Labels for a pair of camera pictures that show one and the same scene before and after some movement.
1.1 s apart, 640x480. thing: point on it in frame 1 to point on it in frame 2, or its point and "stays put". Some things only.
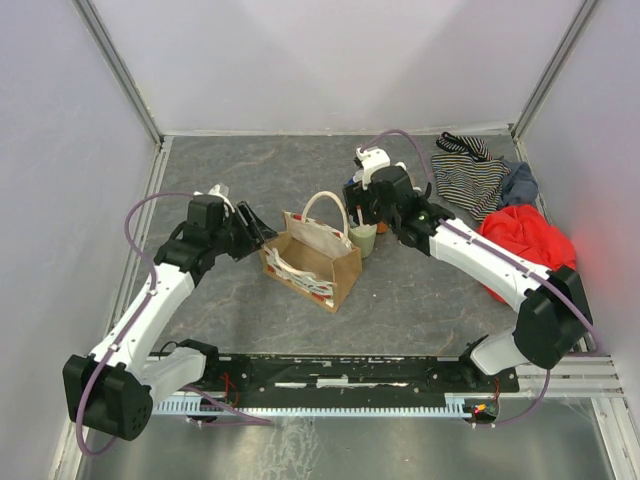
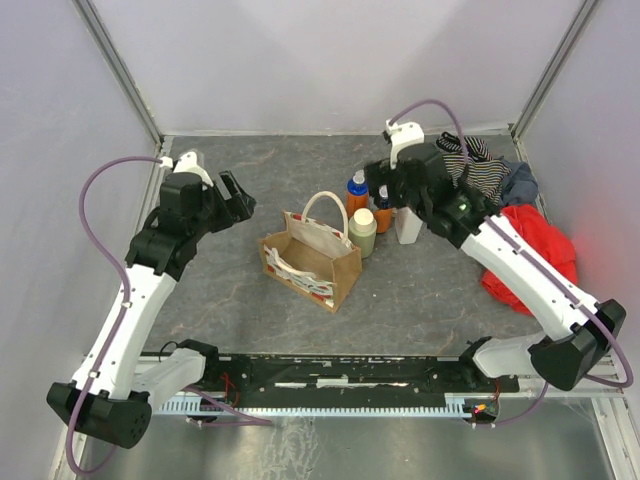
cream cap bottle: [364, 238] stays put
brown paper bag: [312, 258] stays put
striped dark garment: [464, 144] stays put
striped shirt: [471, 184] stays put
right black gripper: [361, 201] to [388, 176]
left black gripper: [245, 228] to [226, 198]
